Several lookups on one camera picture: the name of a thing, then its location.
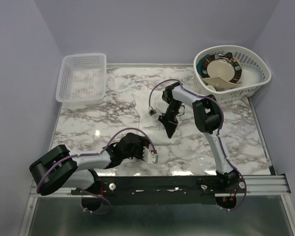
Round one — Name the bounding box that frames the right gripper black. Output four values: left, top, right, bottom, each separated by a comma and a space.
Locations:
158, 99, 182, 138

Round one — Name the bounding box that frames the white printed t shirt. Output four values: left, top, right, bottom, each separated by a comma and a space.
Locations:
133, 88, 191, 146

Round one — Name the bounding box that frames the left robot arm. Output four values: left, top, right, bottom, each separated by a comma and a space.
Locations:
29, 133, 151, 196

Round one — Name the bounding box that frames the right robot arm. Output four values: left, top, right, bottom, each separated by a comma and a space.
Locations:
158, 82, 247, 193

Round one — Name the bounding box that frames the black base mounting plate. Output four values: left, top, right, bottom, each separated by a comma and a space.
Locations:
71, 171, 247, 213

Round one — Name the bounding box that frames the beige plastic dish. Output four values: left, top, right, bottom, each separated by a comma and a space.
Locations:
201, 76, 242, 90

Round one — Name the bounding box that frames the striped rim plate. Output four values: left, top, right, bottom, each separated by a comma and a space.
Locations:
196, 52, 242, 84

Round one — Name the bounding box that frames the white round dish basket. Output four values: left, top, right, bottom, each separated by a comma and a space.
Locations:
193, 45, 272, 103

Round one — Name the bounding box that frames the white rectangular perforated basket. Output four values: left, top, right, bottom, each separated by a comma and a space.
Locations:
56, 53, 107, 106

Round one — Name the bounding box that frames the white oval dish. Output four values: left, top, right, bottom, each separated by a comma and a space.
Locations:
239, 64, 263, 87

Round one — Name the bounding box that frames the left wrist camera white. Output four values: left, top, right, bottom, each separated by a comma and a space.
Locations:
143, 147, 158, 164

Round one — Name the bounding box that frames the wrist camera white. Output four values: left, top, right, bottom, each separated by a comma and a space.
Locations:
148, 106, 159, 116
143, 147, 158, 164

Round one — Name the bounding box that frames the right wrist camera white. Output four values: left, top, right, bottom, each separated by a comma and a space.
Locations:
148, 106, 159, 116

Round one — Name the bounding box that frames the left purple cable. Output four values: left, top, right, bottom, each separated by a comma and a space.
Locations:
36, 127, 158, 216

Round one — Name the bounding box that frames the aluminium rail frame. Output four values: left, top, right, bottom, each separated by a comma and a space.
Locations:
20, 171, 295, 236

